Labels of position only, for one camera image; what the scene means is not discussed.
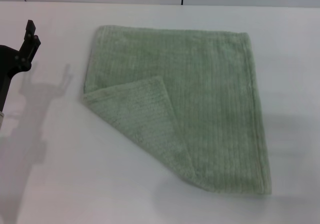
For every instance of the light green ribbed towel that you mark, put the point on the light green ribbed towel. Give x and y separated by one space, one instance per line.
205 96

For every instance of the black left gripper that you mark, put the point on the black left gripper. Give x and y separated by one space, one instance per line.
10 62

